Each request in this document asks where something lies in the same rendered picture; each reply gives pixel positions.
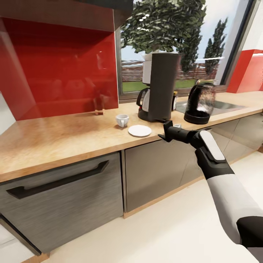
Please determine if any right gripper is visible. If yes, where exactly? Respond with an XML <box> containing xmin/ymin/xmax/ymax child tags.
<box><xmin>155</xmin><ymin>118</ymin><xmax>182</xmax><ymax>142</ymax></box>

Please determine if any paper coffee filter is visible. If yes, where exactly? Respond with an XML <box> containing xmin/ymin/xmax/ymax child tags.
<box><xmin>142</xmin><ymin>49</ymin><xmax>160</xmax><ymax>62</ymax></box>

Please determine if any coffee cup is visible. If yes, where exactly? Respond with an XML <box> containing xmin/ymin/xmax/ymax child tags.
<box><xmin>116</xmin><ymin>114</ymin><xmax>129</xmax><ymax>127</ymax></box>

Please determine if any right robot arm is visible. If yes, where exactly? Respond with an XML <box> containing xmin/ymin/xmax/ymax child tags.
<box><xmin>155</xmin><ymin>118</ymin><xmax>263</xmax><ymax>263</ymax></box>

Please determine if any saucer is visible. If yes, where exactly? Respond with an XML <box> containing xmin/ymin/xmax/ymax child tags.
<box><xmin>128</xmin><ymin>125</ymin><xmax>151</xmax><ymax>137</ymax></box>

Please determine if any electric kettle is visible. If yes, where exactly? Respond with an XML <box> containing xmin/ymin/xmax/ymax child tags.
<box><xmin>184</xmin><ymin>82</ymin><xmax>215</xmax><ymax>125</ymax></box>

